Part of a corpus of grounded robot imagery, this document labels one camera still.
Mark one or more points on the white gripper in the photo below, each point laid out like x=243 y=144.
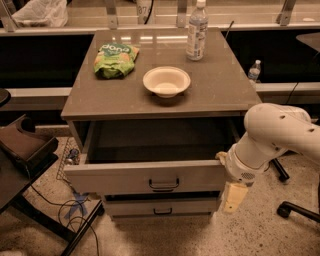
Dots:
x=239 y=168

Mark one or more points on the grey top drawer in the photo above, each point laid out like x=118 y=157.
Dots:
x=153 y=156

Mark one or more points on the grey drawer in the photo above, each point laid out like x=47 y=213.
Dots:
x=153 y=156
x=130 y=209

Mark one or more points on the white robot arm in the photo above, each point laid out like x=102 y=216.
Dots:
x=270 y=131

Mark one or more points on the grey bottom drawer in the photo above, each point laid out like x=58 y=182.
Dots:
x=130 y=209

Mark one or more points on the grey drawer cabinet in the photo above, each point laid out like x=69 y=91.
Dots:
x=219 y=89

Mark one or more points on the black stand leg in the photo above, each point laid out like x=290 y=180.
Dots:
x=283 y=175

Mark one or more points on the black office chair caster leg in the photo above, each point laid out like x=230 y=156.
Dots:
x=285 y=208

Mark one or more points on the small water bottle behind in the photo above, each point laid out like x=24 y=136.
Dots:
x=254 y=71

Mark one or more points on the white paper bowl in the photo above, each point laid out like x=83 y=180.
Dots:
x=166 y=81

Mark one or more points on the blue tape cross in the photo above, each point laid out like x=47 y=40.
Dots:
x=78 y=205

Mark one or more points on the clear water bottle on cabinet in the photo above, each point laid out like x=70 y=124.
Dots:
x=197 y=30

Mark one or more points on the green chip bag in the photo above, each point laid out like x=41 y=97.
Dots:
x=115 y=60

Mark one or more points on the dark brown chair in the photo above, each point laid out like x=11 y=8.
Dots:
x=25 y=156

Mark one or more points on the white plastic bag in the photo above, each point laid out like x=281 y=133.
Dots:
x=42 y=13

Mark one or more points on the wire basket with clutter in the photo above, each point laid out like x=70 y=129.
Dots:
x=70 y=156

